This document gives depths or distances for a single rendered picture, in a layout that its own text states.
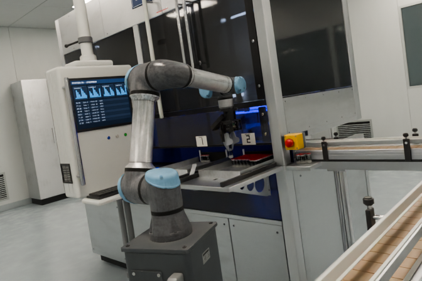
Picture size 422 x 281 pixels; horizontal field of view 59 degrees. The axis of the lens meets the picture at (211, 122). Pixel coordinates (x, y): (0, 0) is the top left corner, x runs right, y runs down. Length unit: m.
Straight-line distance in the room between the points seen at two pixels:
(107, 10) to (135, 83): 1.42
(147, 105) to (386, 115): 5.35
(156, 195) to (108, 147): 1.09
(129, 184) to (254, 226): 0.87
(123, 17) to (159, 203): 1.62
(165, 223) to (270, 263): 0.90
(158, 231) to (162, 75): 0.55
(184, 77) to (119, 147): 1.08
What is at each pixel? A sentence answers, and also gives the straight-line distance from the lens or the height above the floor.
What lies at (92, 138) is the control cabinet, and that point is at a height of 1.12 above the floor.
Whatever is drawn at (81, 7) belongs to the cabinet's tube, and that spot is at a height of 1.91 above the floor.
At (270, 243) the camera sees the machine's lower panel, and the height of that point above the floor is 0.48.
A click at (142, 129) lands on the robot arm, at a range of 1.42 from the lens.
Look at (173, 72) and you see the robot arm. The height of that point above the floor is 1.36.
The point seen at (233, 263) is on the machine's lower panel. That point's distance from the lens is 2.26.
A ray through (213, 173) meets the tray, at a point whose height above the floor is 0.90.
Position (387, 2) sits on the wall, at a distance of 6.47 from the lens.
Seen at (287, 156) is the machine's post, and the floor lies 0.92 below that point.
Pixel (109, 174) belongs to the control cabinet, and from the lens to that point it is 2.35.
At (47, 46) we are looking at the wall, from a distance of 7.36.
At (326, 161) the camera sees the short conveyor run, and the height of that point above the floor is 0.88.
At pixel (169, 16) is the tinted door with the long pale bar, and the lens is 2.31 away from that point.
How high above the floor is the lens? 1.23
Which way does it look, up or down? 3 degrees down
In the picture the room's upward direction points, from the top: 8 degrees counter-clockwise
